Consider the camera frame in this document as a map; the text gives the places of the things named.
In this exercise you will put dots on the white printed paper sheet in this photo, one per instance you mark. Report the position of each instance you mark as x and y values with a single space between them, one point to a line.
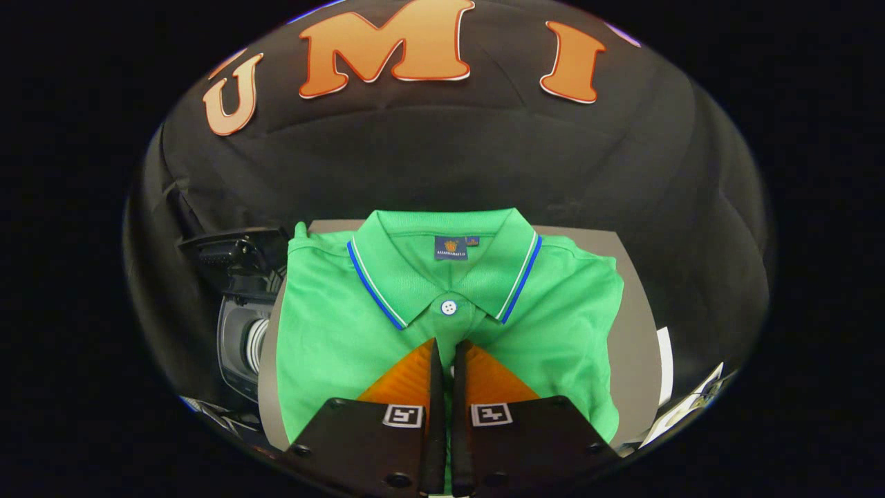
681 408

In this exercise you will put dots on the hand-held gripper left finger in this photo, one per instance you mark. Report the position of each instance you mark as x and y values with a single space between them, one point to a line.
435 429

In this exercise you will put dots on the green polo shirt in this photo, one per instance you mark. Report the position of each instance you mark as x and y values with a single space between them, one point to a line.
332 332

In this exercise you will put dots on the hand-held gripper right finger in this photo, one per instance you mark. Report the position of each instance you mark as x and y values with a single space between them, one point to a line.
461 429

